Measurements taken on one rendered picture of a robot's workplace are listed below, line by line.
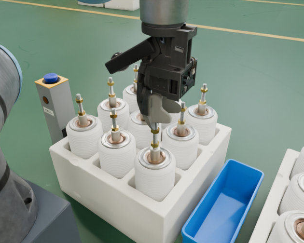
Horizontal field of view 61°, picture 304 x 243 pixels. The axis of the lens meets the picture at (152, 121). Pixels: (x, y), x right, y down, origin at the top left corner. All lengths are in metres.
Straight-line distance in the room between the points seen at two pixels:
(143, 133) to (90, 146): 0.15
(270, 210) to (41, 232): 0.45
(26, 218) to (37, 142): 0.71
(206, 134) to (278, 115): 0.62
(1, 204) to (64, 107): 0.49
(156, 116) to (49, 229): 0.26
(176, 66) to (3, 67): 0.27
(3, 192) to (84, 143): 0.34
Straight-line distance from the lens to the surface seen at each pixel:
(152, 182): 0.58
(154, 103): 0.47
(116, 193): 0.64
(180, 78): 0.41
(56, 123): 0.87
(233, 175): 0.85
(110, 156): 0.63
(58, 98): 0.82
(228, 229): 0.80
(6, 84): 0.45
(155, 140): 0.55
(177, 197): 0.61
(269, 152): 1.08
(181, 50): 0.41
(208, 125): 0.73
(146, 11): 0.41
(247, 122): 1.21
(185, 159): 0.67
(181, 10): 0.41
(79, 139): 0.70
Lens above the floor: 0.65
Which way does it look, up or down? 35 degrees down
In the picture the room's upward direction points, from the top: straight up
